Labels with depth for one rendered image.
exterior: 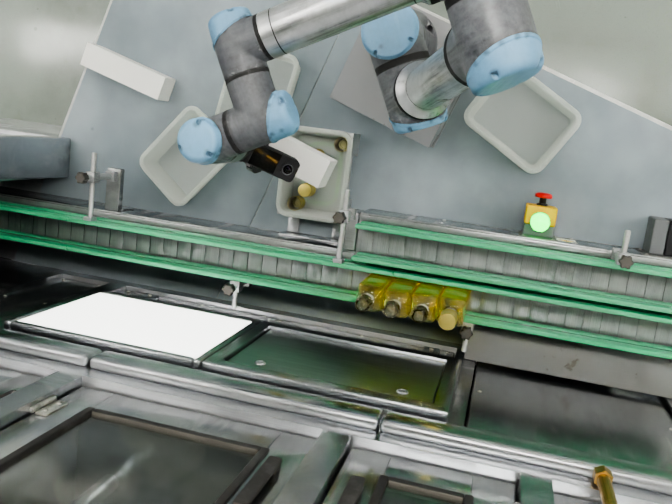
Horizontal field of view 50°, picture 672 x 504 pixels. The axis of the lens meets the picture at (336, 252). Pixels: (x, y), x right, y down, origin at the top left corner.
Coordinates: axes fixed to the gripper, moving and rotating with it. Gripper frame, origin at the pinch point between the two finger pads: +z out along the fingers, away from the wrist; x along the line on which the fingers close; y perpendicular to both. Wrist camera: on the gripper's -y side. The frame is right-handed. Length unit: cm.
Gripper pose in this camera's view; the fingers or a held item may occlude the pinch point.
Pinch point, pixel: (276, 148)
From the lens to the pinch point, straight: 150.9
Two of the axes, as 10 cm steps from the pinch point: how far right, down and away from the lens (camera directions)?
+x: -4.4, 8.7, 2.3
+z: 2.4, -1.3, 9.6
